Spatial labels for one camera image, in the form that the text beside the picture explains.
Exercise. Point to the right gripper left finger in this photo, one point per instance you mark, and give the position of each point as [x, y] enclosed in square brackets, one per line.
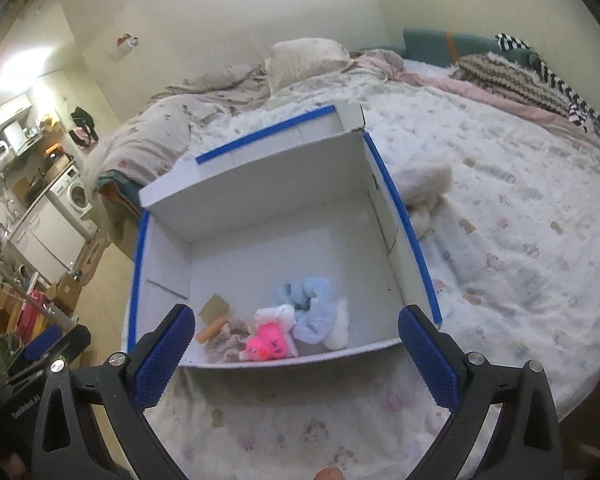
[67, 442]

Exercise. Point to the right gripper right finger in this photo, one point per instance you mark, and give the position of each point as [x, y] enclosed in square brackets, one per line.
[525, 442]

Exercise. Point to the cream ruffled scrunchie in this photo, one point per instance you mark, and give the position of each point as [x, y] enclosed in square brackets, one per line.
[227, 345]

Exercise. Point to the beige soft piece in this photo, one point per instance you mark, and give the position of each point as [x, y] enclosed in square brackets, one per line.
[214, 315]

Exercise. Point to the pink rubber duck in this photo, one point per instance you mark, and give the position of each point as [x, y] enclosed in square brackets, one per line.
[267, 344]

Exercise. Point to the cardboard box on floor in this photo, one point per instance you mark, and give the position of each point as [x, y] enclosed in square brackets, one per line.
[65, 293]

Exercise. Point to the white fluffy sock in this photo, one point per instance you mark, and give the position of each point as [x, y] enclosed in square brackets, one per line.
[283, 316]

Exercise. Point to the light blue fluffy sock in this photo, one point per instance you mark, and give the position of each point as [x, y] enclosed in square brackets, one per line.
[314, 308]

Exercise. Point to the white washing machine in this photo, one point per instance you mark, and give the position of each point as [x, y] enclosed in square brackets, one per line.
[68, 194]

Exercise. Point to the cream fluffy plush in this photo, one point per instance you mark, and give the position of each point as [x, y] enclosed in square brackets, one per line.
[421, 186]

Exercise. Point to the white box blue tape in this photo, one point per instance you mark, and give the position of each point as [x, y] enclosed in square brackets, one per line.
[309, 197]

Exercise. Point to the beige crumpled duvet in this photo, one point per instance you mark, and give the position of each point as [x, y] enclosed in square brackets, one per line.
[149, 144]

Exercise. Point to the black white striped cloth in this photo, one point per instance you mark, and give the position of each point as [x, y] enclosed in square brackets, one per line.
[577, 105]

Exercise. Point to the brown knitted blanket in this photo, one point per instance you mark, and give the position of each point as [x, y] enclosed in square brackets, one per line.
[497, 75]

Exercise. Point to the teal headboard cushion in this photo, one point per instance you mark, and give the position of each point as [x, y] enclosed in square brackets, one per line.
[445, 48]

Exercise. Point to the beige pillow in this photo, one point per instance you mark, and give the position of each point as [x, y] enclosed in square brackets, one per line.
[296, 60]

